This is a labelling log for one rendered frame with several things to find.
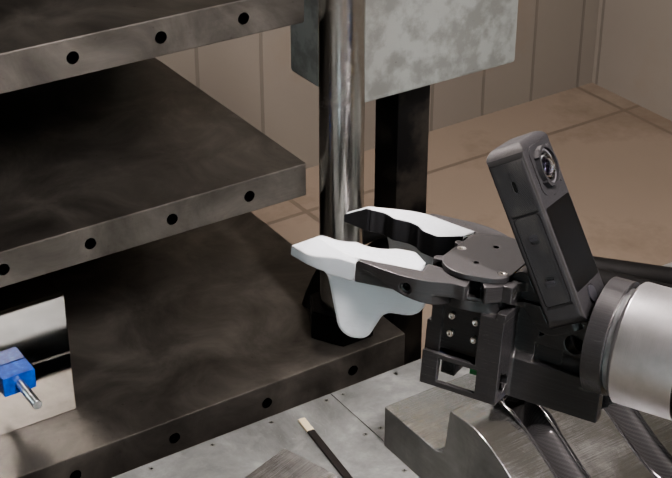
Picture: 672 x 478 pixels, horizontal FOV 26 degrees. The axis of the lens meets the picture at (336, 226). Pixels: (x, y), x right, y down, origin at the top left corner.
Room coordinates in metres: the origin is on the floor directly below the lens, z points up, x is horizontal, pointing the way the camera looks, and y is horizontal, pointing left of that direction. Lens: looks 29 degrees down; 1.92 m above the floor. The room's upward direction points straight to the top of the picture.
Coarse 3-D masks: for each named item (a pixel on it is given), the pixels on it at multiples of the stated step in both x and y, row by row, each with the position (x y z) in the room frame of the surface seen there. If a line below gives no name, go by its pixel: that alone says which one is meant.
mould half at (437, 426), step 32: (416, 416) 1.43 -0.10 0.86; (448, 416) 1.43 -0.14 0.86; (480, 416) 1.33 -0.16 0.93; (608, 416) 1.35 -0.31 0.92; (416, 448) 1.39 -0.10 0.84; (448, 448) 1.34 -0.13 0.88; (480, 448) 1.29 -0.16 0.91; (512, 448) 1.29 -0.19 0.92; (576, 448) 1.30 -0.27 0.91; (608, 448) 1.31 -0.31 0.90
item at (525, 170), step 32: (512, 160) 0.76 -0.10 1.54; (544, 160) 0.77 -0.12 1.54; (512, 192) 0.75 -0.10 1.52; (544, 192) 0.75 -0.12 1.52; (512, 224) 0.75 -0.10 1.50; (544, 224) 0.74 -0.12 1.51; (576, 224) 0.77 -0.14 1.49; (544, 256) 0.74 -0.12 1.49; (576, 256) 0.75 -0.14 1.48; (544, 288) 0.73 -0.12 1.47; (576, 288) 0.73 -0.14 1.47; (576, 320) 0.72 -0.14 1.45
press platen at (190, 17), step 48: (0, 0) 1.70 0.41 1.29; (48, 0) 1.70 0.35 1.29; (96, 0) 1.70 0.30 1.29; (144, 0) 1.70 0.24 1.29; (192, 0) 1.70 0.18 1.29; (240, 0) 1.70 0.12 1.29; (288, 0) 1.74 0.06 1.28; (0, 48) 1.55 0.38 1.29; (48, 48) 1.56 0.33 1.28; (96, 48) 1.60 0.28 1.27; (144, 48) 1.63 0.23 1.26; (192, 48) 1.67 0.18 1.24
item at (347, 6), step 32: (320, 0) 1.72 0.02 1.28; (352, 0) 1.71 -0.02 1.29; (320, 32) 1.73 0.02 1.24; (352, 32) 1.71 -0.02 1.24; (320, 64) 1.73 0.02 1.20; (352, 64) 1.71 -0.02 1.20; (320, 96) 1.73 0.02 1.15; (352, 96) 1.71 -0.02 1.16; (320, 128) 1.73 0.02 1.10; (352, 128) 1.71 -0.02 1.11; (320, 160) 1.73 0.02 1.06; (352, 160) 1.71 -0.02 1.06; (320, 192) 1.73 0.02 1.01; (352, 192) 1.71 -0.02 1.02; (320, 224) 1.73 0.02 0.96; (320, 288) 1.73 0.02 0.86; (320, 320) 1.70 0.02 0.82
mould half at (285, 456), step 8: (280, 456) 1.29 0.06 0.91; (288, 456) 1.29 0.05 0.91; (296, 456) 1.29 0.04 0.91; (264, 464) 1.27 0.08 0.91; (272, 464) 1.27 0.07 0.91; (280, 464) 1.27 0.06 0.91; (288, 464) 1.27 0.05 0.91; (296, 464) 1.27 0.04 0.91; (304, 464) 1.27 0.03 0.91; (312, 464) 1.27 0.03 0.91; (256, 472) 1.26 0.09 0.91; (264, 472) 1.26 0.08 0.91; (272, 472) 1.26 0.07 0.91; (280, 472) 1.26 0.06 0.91; (288, 472) 1.26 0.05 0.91; (296, 472) 1.26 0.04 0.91; (304, 472) 1.26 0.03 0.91; (312, 472) 1.26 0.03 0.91; (320, 472) 1.26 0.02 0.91; (328, 472) 1.26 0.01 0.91
